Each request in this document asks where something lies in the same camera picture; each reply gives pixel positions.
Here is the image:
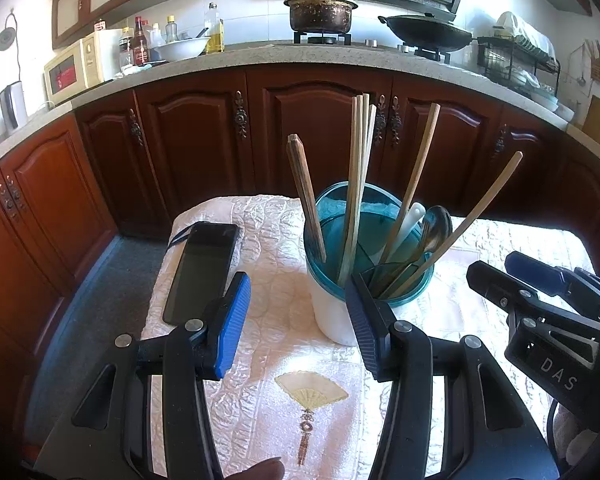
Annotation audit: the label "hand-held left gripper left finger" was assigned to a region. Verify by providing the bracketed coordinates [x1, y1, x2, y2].
[32, 271, 252, 480]

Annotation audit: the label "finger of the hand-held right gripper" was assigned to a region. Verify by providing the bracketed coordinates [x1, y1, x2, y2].
[505, 251, 600, 323]
[466, 260, 600, 333]

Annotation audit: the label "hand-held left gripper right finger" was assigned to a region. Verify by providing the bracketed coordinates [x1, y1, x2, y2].
[344, 274, 561, 480]

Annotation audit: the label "white floral utensil holder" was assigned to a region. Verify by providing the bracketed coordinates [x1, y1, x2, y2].
[304, 183, 453, 347]

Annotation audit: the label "metal spoon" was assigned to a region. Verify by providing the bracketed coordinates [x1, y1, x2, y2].
[380, 205, 453, 292]

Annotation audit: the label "long wooden chopstick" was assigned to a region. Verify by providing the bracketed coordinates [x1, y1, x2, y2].
[387, 151, 524, 298]
[377, 102, 441, 266]

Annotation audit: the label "white plastic spoon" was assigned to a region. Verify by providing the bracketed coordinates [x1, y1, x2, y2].
[380, 202, 427, 266]

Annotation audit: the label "person's right hand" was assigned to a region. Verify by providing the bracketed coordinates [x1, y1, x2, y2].
[552, 407, 598, 466]

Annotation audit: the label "person's left hand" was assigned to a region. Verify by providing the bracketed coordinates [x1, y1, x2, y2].
[224, 456, 286, 480]

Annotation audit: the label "white quilted tablecloth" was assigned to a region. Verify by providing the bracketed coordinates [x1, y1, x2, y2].
[140, 194, 593, 480]

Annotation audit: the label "black smartphone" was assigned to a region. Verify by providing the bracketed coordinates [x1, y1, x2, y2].
[162, 220, 242, 326]

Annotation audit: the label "brown wooden base cabinets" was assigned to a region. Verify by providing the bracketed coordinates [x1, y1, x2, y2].
[0, 65, 600, 341]

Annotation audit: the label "white cloth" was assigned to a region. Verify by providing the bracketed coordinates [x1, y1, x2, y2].
[495, 11, 556, 58]

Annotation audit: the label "black wok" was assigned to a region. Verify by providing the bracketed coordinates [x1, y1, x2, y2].
[378, 13, 473, 52]

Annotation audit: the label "grey stone countertop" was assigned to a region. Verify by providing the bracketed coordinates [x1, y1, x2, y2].
[0, 42, 588, 176]

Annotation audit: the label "white mixing bowl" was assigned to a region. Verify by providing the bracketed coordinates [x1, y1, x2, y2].
[152, 37, 212, 62]

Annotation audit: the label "yellow cooking oil bottle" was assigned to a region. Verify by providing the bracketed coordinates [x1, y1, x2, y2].
[205, 2, 226, 54]

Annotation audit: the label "gas stove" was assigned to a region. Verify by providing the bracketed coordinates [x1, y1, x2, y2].
[294, 31, 453, 64]

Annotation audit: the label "dark sauce bottle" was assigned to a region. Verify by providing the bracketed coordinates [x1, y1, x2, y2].
[131, 16, 151, 66]

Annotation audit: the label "white cylindrical container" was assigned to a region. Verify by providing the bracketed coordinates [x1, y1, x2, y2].
[96, 30, 123, 81]

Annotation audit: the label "cream microwave oven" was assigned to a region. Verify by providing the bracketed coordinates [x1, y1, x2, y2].
[43, 37, 103, 106]

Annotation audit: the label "white kettle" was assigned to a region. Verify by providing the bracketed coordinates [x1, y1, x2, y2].
[0, 81, 29, 131]

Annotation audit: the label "dark cooking pot with lid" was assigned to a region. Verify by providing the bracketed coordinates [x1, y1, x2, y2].
[284, 0, 359, 34]

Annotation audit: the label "black wire dish rack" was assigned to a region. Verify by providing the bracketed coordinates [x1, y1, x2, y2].
[476, 35, 562, 98]

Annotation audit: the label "dark round wall fixture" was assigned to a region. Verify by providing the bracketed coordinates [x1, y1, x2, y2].
[0, 12, 23, 81]

